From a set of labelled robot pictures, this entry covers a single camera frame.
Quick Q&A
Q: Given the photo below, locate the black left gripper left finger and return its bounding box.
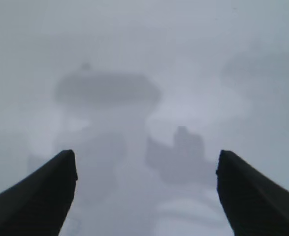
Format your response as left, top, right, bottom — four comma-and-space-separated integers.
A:
0, 149, 78, 236

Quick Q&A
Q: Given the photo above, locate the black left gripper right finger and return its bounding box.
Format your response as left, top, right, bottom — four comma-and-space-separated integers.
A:
215, 149, 289, 236

